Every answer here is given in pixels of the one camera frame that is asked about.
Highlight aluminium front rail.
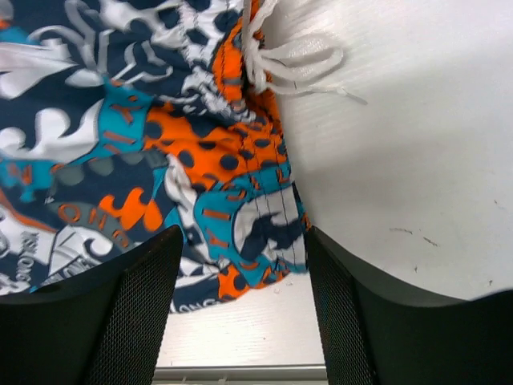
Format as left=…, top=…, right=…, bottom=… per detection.
left=153, top=364, right=328, bottom=384

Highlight colourful patterned shorts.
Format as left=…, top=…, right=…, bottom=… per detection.
left=1, top=0, right=345, bottom=313

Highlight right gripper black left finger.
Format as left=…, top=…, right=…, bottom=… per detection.
left=1, top=226, right=183, bottom=384

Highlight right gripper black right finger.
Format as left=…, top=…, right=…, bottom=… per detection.
left=306, top=228, right=512, bottom=384

